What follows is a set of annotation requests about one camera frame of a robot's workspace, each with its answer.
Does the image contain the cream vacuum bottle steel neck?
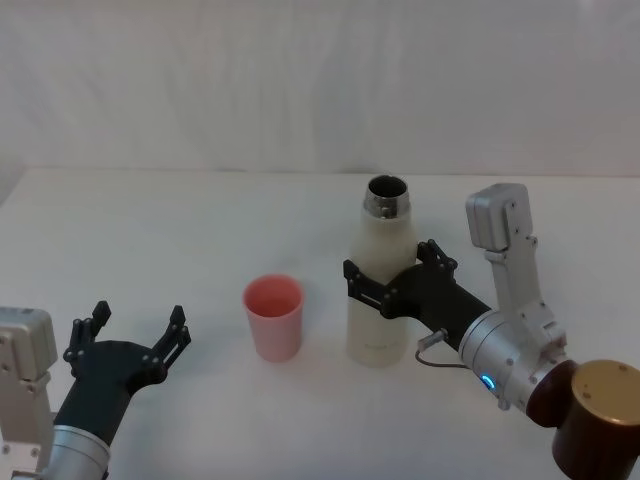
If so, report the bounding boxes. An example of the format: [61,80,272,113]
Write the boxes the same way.
[347,174,419,369]

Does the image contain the white table cloth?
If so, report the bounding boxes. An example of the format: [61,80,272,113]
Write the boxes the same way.
[0,168,640,480]

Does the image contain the thin dark cable silver plug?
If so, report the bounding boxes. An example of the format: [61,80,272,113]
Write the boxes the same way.
[415,327,471,370]

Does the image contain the pink cup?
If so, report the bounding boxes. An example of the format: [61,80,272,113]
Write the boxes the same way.
[242,273,305,364]

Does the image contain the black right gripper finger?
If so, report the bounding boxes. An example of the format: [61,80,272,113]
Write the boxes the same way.
[343,258,401,319]
[416,239,460,281]

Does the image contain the white curtain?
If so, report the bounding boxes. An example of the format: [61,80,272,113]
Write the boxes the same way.
[0,0,640,175]

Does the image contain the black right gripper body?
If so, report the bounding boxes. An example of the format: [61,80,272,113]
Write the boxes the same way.
[385,264,495,347]

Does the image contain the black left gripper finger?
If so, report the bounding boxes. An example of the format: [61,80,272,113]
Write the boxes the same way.
[63,300,112,377]
[143,304,194,370]

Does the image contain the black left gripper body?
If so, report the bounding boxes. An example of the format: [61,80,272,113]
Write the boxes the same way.
[52,340,166,444]

